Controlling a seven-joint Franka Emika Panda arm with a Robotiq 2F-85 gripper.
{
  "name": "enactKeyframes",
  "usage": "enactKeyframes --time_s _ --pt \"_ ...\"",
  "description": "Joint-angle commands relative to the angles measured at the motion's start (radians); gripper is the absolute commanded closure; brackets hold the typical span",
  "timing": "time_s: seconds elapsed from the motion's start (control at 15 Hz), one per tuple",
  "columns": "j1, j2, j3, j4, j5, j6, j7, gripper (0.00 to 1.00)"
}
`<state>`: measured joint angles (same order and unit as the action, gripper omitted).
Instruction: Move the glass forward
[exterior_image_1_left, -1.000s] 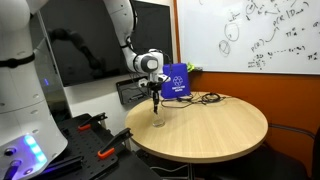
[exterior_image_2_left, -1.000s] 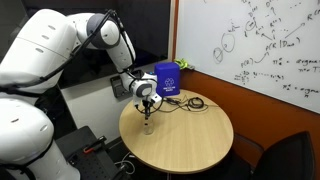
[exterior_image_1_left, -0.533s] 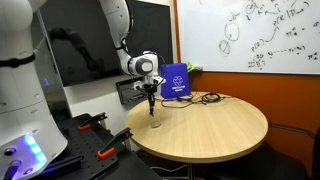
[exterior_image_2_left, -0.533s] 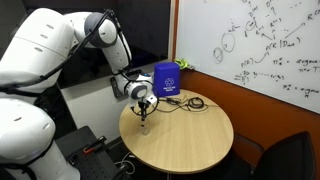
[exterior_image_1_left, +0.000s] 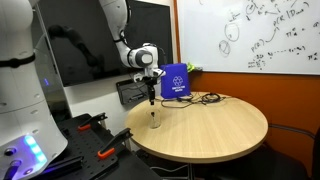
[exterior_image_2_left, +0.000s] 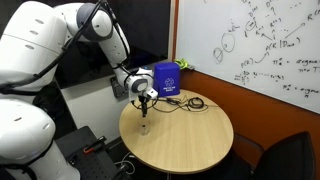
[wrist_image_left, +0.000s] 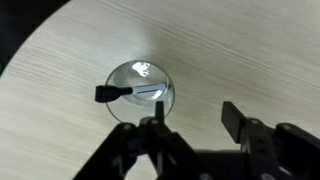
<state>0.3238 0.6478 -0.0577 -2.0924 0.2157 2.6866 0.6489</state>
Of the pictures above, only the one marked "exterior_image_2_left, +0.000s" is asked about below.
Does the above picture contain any whiteboard with writing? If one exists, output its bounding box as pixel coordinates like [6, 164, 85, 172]
[174, 0, 320, 115]

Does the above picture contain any clear drinking glass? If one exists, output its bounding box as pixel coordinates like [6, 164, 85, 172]
[138, 119, 151, 136]

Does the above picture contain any black office chair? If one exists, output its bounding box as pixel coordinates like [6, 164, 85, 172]
[229, 130, 317, 180]

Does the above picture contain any green whiteboard eraser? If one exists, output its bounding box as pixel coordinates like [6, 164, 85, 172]
[174, 57, 196, 71]

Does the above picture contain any black coiled cable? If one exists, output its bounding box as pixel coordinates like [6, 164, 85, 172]
[185, 96, 219, 112]

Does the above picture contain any blue recycling bin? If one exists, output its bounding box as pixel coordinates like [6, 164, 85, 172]
[152, 61, 182, 98]

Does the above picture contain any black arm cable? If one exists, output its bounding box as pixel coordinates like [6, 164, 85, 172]
[0, 0, 141, 98]

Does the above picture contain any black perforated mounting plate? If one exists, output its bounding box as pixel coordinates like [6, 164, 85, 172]
[54, 125, 125, 180]

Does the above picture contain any white floor cable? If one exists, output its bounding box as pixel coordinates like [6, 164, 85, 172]
[114, 151, 137, 176]

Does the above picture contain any black wall screen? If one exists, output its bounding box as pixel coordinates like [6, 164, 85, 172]
[36, 0, 172, 90]

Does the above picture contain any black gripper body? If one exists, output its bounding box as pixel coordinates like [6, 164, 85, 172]
[138, 94, 150, 107]

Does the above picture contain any black orange clamp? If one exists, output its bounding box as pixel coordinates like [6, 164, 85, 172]
[82, 135, 108, 155]

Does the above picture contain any thin black cable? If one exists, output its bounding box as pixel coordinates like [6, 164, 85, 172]
[131, 94, 190, 114]

